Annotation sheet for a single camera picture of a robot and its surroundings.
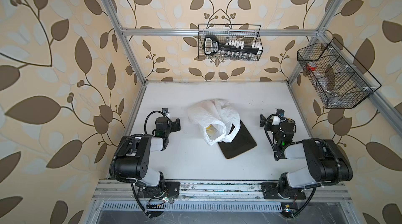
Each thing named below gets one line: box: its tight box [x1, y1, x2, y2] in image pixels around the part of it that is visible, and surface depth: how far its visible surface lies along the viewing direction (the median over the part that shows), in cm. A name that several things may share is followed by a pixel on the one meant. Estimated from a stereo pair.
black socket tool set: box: [203, 35, 263, 56], surface depth 86 cm
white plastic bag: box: [187, 98, 242, 146], surface depth 75 cm
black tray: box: [217, 119, 258, 160], surface depth 89 cm
